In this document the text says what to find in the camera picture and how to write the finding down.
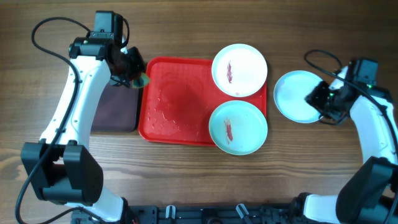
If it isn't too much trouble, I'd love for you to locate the light blue plate front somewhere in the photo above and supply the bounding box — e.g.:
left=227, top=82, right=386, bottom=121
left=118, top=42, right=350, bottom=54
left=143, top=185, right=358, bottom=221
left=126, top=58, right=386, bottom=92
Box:
left=208, top=100, right=268, bottom=156

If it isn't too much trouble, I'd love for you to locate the right black cable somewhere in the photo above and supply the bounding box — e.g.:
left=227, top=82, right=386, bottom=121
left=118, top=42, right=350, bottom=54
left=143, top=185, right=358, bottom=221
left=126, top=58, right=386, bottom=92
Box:
left=303, top=49, right=398, bottom=224

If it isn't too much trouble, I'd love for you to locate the red plastic tray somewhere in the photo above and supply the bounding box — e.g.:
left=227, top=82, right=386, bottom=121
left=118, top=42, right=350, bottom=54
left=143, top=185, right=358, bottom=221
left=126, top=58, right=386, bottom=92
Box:
left=138, top=57, right=267, bottom=146

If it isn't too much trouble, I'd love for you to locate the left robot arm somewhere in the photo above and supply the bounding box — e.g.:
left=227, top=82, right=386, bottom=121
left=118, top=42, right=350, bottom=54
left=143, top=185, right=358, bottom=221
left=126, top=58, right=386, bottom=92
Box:
left=15, top=11, right=150, bottom=223

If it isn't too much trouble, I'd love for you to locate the white plate with stain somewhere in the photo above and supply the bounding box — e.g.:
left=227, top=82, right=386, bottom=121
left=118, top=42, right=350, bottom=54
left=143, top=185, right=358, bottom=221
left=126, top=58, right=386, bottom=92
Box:
left=211, top=44, right=268, bottom=98

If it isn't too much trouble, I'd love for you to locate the light blue plate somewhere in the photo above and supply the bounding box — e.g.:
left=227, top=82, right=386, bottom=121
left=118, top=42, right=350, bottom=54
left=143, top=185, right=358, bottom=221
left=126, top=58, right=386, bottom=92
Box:
left=274, top=70, right=322, bottom=124
left=208, top=100, right=268, bottom=156

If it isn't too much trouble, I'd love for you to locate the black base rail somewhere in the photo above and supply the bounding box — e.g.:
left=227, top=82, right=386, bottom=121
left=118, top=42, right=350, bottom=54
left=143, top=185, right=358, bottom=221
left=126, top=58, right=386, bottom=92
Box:
left=70, top=203, right=299, bottom=224

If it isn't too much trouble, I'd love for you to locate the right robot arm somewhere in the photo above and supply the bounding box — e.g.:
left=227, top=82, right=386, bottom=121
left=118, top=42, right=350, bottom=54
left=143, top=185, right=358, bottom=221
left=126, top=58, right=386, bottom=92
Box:
left=274, top=58, right=397, bottom=223

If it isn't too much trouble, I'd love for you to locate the green yellow sponge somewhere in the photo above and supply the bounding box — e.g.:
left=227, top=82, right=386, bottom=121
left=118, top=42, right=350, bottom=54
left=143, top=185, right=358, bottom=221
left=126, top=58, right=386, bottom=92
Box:
left=132, top=73, right=150, bottom=88

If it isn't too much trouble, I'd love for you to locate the black rectangular tray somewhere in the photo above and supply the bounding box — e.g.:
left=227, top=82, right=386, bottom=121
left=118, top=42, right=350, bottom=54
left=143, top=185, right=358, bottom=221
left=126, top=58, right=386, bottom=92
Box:
left=91, top=84, right=142, bottom=133

